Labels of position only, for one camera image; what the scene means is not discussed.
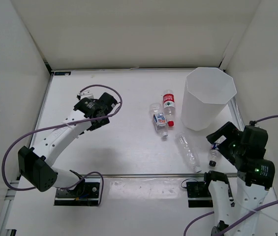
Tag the blue orange label bottle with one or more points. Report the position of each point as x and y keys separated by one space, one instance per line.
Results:
x=159 y=120

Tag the clear unlabeled plastic bottle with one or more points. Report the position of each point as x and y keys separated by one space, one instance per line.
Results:
x=187 y=152

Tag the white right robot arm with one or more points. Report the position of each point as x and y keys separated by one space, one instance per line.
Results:
x=253 y=185

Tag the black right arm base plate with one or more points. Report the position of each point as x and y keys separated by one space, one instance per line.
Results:
x=198 y=194

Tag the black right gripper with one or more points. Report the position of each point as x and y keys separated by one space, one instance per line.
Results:
x=228 y=129

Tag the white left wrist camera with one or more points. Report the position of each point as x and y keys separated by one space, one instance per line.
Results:
x=84 y=94

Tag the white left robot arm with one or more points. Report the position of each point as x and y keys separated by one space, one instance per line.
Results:
x=36 y=163

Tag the red label plastic bottle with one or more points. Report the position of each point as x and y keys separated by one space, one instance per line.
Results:
x=169 y=107

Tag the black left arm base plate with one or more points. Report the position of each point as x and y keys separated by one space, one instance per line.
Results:
x=85 y=194

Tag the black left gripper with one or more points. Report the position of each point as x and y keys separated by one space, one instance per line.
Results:
x=93 y=127

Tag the white plastic bin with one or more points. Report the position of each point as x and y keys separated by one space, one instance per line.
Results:
x=207 y=92

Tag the dark blue label bottle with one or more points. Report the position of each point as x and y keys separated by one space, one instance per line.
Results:
x=214 y=155

